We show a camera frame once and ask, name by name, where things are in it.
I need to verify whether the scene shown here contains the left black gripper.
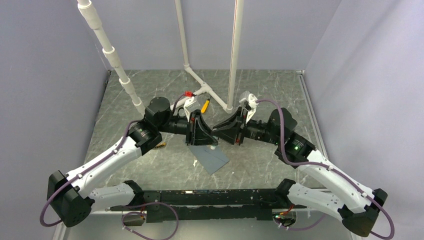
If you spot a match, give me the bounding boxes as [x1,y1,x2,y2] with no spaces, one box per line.
[157,108,218,145]

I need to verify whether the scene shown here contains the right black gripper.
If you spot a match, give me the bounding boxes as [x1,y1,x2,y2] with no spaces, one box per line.
[211,106,283,146]

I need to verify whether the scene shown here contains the yellow handled pliers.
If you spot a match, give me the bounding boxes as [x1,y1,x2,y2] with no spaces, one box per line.
[153,142,167,150]

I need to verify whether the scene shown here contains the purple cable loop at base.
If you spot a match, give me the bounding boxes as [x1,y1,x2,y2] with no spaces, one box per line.
[121,202,180,240]

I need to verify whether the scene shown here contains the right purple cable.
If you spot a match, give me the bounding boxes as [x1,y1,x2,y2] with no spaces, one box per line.
[256,97,396,240]

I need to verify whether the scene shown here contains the aluminium extrusion frame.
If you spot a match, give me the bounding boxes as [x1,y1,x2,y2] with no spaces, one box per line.
[53,213,360,240]

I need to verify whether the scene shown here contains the white pipe with red stripe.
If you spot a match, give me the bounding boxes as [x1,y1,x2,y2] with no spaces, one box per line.
[225,0,245,113]

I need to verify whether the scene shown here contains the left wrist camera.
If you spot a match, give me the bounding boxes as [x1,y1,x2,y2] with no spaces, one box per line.
[183,91,202,122]

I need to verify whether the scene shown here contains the white PVC pipe frame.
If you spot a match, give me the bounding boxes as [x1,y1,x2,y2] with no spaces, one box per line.
[77,0,240,114]

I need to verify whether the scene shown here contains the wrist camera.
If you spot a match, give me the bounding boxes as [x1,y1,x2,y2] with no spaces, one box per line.
[239,90,258,124]
[183,91,202,122]

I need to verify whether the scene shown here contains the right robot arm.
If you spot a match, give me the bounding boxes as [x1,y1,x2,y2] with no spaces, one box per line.
[212,107,388,237]

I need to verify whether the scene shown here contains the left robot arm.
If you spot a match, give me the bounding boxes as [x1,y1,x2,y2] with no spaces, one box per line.
[39,97,218,227]

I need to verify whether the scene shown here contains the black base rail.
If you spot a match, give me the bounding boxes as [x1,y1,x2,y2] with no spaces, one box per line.
[109,188,307,223]

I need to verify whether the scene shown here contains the grey-blue envelope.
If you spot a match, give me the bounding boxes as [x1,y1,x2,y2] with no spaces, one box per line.
[188,145,230,175]

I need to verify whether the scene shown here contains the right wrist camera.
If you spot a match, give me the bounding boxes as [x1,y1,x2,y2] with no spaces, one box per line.
[239,90,258,124]

